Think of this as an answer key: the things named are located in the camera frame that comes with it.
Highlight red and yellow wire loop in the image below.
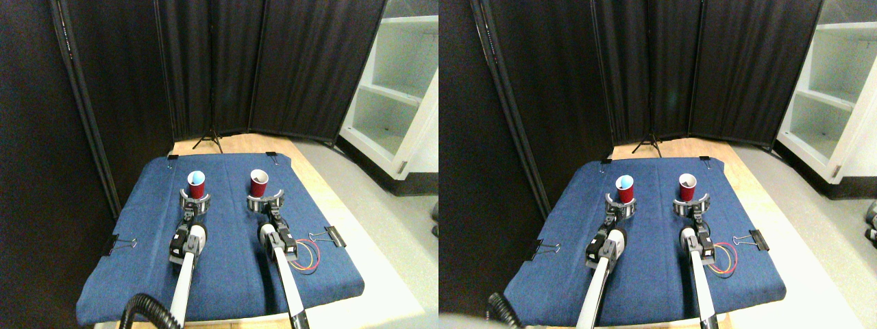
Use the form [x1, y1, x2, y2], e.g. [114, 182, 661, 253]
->
[288, 240, 321, 275]
[711, 242, 739, 276]

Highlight black tripod stand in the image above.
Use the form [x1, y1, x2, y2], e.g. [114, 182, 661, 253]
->
[193, 0, 224, 154]
[632, 0, 663, 157]

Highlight black ribbed hose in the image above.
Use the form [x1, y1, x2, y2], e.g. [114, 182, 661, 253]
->
[488, 293, 523, 327]
[120, 295, 180, 329]

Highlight black curtain stand pole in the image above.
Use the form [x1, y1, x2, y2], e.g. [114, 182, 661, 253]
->
[49, 0, 123, 219]
[473, 0, 552, 219]

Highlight white shelf unit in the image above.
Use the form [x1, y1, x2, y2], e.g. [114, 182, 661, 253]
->
[338, 0, 439, 182]
[776, 0, 877, 182]

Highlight dark blue cloth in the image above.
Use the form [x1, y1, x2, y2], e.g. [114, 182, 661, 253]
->
[502, 156, 787, 327]
[75, 154, 365, 326]

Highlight red cup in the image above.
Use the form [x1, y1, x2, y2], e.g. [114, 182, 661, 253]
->
[615, 175, 636, 205]
[678, 173, 698, 202]
[187, 171, 207, 201]
[249, 169, 269, 199]

